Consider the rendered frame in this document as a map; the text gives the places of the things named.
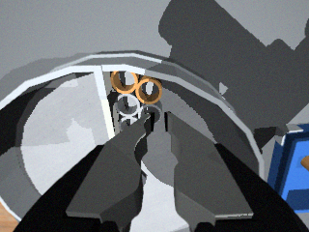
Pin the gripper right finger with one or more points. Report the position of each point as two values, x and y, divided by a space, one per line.
212 185

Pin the bronze bushing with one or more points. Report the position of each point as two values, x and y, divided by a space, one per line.
119 86
145 98
305 162

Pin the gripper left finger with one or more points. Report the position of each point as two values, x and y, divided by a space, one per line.
105 185

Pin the grey metal ring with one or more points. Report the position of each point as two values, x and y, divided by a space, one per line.
157 116
123 124
126 110

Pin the blue crate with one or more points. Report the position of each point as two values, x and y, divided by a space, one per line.
286 174

